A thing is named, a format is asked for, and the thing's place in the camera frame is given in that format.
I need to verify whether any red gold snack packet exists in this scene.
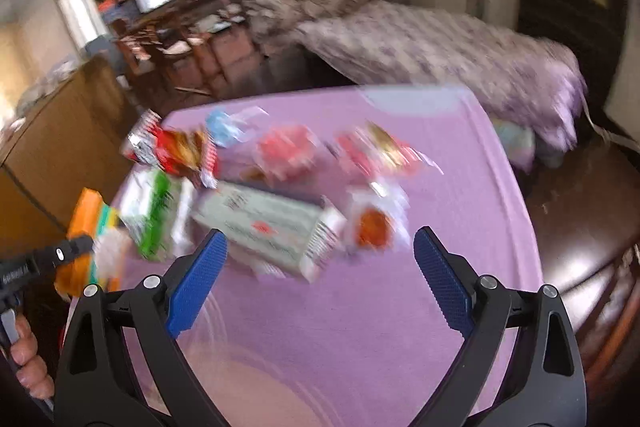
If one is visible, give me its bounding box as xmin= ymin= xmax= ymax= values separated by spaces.
xmin=332 ymin=121 xmax=445 ymax=182

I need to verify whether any pale blue cloth bundle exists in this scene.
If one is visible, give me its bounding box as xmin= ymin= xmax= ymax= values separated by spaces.
xmin=492 ymin=119 xmax=540 ymax=170

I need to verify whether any person's left hand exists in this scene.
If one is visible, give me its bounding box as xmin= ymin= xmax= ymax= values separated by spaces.
xmin=10 ymin=317 xmax=55 ymax=400

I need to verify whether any clear plastic bag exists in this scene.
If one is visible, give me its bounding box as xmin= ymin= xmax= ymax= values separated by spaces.
xmin=14 ymin=61 xmax=82 ymax=118

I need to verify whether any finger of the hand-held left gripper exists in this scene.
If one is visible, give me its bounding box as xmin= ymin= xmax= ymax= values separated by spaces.
xmin=27 ymin=234 xmax=96 ymax=269

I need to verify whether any long white carton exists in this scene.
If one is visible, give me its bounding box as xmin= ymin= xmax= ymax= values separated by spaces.
xmin=191 ymin=181 xmax=348 ymax=284

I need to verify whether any floral bed blanket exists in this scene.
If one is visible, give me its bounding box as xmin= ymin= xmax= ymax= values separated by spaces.
xmin=295 ymin=0 xmax=588 ymax=152

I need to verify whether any wooden dining table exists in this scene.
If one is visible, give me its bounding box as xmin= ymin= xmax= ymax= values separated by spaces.
xmin=127 ymin=0 xmax=247 ymax=38

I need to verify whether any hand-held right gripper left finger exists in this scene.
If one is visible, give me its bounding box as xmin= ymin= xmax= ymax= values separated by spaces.
xmin=54 ymin=229 xmax=231 ymax=427

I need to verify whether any light wooden cabinet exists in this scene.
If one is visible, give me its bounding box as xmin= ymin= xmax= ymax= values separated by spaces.
xmin=0 ymin=54 xmax=138 ymax=253

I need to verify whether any green white carton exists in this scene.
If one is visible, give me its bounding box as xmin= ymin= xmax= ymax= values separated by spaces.
xmin=119 ymin=168 xmax=197 ymax=264

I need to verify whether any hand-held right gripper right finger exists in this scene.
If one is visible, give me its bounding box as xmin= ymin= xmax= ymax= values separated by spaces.
xmin=407 ymin=227 xmax=587 ymax=427

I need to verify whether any pink tablecloth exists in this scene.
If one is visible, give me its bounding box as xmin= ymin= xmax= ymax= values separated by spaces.
xmin=107 ymin=84 xmax=546 ymax=427

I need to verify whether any pink round packet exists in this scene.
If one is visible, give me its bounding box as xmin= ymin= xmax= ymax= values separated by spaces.
xmin=254 ymin=123 xmax=323 ymax=186

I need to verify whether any red white snack wrapper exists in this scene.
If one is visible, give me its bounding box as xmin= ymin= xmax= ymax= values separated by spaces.
xmin=122 ymin=109 xmax=223 ymax=188

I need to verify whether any white orange packet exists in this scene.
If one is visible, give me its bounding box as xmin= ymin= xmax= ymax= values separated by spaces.
xmin=344 ymin=181 xmax=413 ymax=255

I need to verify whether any orange snack packet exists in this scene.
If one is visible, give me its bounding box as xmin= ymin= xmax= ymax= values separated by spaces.
xmin=54 ymin=188 xmax=123 ymax=300

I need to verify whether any light blue wrapper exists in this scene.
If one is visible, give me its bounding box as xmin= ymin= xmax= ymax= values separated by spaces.
xmin=205 ymin=106 xmax=273 ymax=150

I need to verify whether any wooden chair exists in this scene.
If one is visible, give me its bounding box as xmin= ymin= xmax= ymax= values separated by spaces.
xmin=116 ymin=17 xmax=168 ymax=90
xmin=177 ymin=27 xmax=228 ymax=95

